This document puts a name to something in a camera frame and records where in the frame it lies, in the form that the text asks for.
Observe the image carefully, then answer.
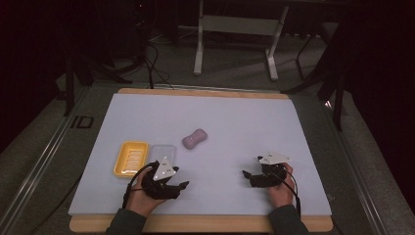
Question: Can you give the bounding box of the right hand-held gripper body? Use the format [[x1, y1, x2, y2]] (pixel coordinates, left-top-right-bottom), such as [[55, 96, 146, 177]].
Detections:
[[249, 151, 292, 189]]

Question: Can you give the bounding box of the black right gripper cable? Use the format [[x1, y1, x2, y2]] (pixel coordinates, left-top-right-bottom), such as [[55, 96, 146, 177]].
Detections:
[[274, 167, 302, 217]]

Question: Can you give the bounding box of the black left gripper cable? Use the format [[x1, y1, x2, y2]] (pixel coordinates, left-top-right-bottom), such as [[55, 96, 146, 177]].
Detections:
[[121, 162, 157, 211]]

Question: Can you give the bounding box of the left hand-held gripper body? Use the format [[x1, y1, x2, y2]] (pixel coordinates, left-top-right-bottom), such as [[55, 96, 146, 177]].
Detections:
[[140, 156, 182, 201]]

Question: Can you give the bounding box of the white metal stand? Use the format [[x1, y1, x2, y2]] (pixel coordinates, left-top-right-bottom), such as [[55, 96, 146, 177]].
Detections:
[[193, 0, 291, 82]]

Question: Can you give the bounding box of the black tripod stand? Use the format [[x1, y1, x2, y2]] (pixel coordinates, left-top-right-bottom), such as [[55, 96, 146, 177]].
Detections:
[[280, 19, 347, 132]]

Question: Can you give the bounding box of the person's left hand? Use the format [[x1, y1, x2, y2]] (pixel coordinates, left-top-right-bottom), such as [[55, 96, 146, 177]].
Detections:
[[125, 169, 171, 218]]

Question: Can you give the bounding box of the purple soap bar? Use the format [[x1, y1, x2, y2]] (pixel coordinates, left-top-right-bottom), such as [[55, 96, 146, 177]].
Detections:
[[181, 128, 208, 151]]

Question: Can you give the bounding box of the clear plastic container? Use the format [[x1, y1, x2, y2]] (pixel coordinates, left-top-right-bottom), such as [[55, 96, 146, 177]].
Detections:
[[148, 144, 177, 168]]

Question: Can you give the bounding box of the light blue table mat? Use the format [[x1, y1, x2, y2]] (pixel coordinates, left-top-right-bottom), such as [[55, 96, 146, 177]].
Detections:
[[68, 92, 333, 217]]

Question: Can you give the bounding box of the yellow soap dish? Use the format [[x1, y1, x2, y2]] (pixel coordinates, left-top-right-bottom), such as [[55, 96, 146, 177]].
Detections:
[[113, 140, 150, 179]]

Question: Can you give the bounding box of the aluminium frame rail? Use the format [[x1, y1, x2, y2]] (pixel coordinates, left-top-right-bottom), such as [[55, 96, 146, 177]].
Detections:
[[0, 85, 93, 235], [321, 97, 390, 235]]

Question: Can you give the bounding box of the person's right hand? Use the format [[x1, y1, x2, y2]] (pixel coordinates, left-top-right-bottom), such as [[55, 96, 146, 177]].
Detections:
[[267, 162, 297, 209]]

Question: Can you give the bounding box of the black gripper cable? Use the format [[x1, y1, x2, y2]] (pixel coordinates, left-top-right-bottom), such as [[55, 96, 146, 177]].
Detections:
[[121, 162, 157, 211], [274, 167, 302, 217]]

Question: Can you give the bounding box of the black floor cable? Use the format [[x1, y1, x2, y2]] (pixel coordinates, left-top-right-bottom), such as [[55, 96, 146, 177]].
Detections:
[[142, 41, 176, 90]]

